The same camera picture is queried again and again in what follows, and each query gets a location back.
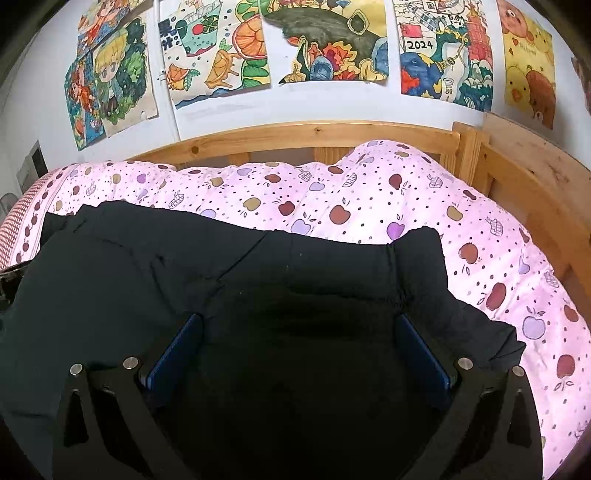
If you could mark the grey wall panel door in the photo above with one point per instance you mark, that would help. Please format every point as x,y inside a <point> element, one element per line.
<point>31,168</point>

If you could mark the pink apple-print quilt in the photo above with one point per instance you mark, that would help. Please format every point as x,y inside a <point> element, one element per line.
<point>369,198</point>

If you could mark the orange landscape wall drawing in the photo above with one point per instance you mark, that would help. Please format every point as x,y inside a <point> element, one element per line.
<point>328,41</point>

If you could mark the black padded jacket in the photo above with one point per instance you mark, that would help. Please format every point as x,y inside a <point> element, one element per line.
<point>300,300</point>

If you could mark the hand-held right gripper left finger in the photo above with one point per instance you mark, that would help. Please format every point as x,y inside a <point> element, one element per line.
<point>178,350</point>

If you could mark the grey electric fan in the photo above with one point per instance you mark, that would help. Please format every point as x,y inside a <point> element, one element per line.
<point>8,205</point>

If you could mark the fruit juice wall drawing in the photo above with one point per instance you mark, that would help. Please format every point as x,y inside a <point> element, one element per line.
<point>212,50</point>

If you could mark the mermaid girl wall drawing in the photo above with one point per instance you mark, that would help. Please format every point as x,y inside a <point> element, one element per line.
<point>106,14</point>

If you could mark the pagoda wall drawing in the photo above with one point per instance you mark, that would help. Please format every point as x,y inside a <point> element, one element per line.
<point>443,50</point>

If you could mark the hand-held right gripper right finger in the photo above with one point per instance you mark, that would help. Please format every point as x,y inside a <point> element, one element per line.
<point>422,355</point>

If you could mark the orange-haired child wall drawing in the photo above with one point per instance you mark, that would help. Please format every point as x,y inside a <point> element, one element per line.
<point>81,106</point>

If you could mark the wooden bed frame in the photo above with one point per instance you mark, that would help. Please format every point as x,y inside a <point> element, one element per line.
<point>517,180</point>

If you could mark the yellow bear wall drawing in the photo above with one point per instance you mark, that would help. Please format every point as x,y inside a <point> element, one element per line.
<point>531,69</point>

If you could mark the blond figure wall drawing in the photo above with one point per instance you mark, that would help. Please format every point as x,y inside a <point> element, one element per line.
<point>120,78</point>

